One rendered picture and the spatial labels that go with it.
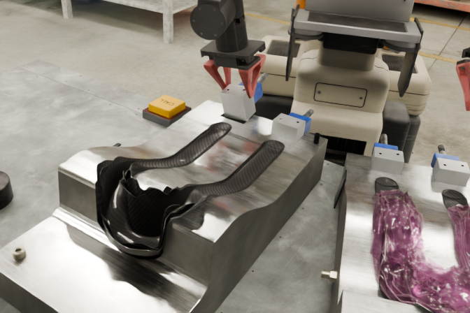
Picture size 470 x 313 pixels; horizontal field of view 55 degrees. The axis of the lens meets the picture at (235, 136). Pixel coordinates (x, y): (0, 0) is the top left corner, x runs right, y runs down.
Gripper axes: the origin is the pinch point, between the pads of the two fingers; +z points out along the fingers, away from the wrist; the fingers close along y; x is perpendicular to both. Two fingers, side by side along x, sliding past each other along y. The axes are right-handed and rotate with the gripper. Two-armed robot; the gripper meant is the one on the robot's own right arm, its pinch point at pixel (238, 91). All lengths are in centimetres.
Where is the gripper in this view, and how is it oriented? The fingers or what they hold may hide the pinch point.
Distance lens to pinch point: 86.1
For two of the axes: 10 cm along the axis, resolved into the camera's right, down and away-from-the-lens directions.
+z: 1.4, 8.2, 5.5
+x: 5.2, -5.3, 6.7
